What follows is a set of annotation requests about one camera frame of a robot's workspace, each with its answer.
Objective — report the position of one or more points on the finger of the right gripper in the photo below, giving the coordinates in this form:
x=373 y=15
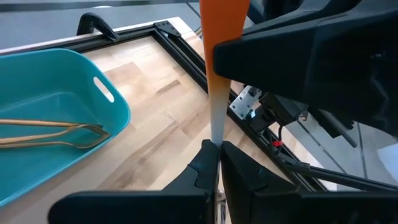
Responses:
x=298 y=15
x=267 y=62

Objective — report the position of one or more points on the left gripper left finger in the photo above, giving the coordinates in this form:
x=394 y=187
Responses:
x=202 y=174

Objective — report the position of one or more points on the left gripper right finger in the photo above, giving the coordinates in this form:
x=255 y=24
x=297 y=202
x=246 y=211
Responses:
x=242 y=180

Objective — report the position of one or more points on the white box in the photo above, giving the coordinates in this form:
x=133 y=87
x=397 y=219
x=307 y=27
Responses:
x=388 y=161

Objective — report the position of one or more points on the teal plastic bin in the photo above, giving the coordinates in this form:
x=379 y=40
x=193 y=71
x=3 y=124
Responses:
x=46 y=77

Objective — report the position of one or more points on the silver mounting bracket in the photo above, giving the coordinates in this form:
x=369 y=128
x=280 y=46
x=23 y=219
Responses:
x=244 y=102

